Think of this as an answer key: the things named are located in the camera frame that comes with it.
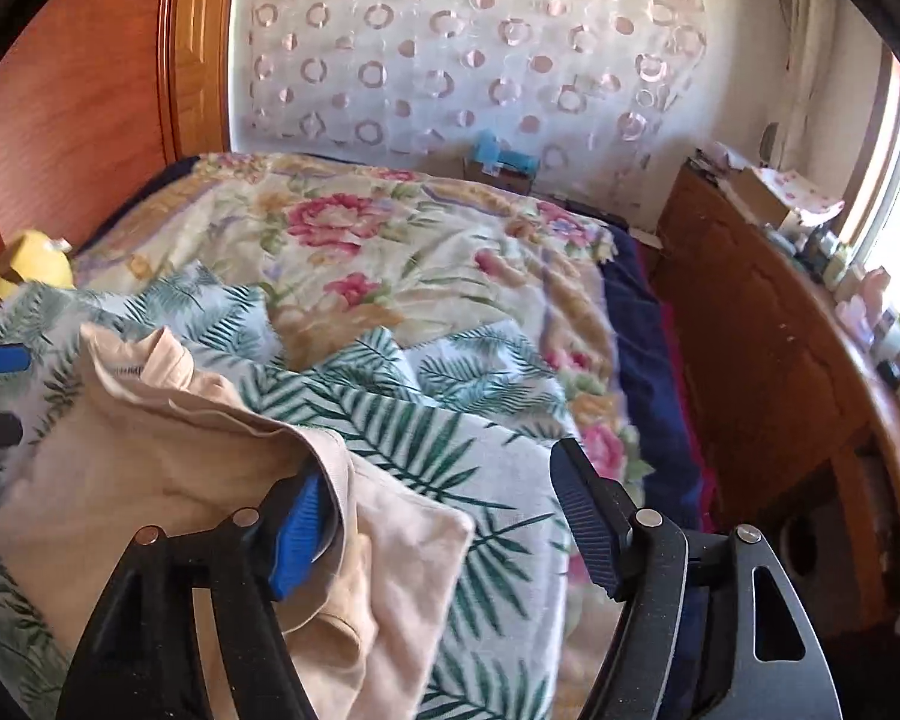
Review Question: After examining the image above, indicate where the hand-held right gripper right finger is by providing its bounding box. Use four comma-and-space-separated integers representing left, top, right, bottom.
550, 436, 845, 720

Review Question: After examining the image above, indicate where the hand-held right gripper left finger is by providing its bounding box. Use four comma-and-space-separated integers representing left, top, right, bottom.
56, 465, 338, 720

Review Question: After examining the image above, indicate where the beige printed T-shirt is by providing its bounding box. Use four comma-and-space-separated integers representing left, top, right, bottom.
0, 322, 475, 720

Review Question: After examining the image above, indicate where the yellow plush toy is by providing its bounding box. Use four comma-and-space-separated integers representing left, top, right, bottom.
0, 231, 74, 331

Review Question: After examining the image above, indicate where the leaf-print bed sheet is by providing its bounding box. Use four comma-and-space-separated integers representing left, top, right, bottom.
0, 262, 623, 720

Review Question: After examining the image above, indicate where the long wooden cabinet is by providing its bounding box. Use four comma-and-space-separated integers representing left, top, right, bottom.
652, 165, 900, 638

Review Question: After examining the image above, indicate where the wooden slatted wardrobe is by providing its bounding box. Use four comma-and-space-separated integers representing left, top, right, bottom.
0, 0, 241, 256

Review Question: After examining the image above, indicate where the floral blanket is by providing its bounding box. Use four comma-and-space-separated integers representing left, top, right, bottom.
71, 151, 653, 720

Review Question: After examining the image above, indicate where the pink figurine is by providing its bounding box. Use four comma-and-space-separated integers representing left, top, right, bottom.
836, 270, 890, 342

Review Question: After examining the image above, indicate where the blue toy on box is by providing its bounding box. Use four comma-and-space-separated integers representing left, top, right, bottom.
471, 131, 541, 175

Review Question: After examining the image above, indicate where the sheer circle-print curtain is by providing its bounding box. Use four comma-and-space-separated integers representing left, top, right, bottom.
229, 0, 710, 203

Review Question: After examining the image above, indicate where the drawn floral curtain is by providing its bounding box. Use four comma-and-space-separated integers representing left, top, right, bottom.
776, 0, 845, 188

